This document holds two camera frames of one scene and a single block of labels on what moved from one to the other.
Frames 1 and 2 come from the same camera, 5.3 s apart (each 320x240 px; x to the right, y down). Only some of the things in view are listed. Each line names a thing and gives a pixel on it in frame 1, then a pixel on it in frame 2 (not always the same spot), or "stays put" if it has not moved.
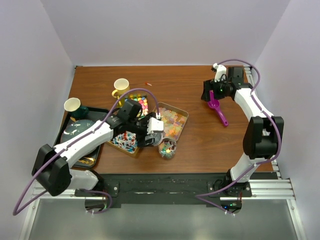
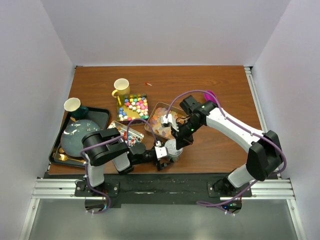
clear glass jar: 167,149 → 175,158
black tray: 91,160 stays put
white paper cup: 72,104 stays put
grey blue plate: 76,128 stays put
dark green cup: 80,113 stays put
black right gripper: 211,85 → 182,139
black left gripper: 140,139 → 160,166
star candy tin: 143,99 stays put
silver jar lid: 158,138 → 170,146
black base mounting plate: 172,190 stays put
